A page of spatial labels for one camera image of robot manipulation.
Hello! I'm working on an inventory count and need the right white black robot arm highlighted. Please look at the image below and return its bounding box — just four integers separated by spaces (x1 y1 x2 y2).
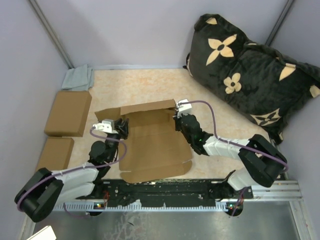
173 113 288 200

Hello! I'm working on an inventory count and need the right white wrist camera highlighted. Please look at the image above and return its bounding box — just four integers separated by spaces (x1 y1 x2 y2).
176 99 192 118

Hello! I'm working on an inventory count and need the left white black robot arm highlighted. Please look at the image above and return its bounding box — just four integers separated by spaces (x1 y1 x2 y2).
14 118 129 223

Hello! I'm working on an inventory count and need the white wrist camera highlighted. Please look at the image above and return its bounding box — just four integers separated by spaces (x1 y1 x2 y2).
92 119 117 134
176 99 192 118

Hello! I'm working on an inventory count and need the grey folded cloth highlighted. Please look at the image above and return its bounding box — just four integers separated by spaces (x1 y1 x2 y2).
61 64 94 92

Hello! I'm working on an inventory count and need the black floral plush cushion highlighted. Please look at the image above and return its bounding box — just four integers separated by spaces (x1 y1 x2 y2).
185 14 320 144

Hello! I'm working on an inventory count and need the upper folded cardboard box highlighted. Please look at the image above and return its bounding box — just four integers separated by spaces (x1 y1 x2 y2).
44 90 92 137

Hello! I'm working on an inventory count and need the folded cardboard box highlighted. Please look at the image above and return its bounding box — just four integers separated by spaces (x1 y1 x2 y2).
35 137 75 171
44 90 92 137

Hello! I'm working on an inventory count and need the lower folded cardboard box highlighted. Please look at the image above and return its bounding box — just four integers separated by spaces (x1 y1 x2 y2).
35 137 75 171

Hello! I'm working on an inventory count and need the white object at bottom corner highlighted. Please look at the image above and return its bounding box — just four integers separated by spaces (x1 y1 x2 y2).
27 225 57 240

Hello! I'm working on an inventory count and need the aluminium frame rail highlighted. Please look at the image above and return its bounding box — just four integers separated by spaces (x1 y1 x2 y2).
53 180 302 216

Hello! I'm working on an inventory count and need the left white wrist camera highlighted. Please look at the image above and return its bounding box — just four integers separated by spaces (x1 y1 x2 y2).
92 119 117 134

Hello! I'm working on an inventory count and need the brown cardboard box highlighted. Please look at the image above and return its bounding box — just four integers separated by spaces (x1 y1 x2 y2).
95 99 193 184

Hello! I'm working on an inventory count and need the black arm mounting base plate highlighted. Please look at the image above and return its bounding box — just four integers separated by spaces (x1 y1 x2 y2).
78 178 241 208

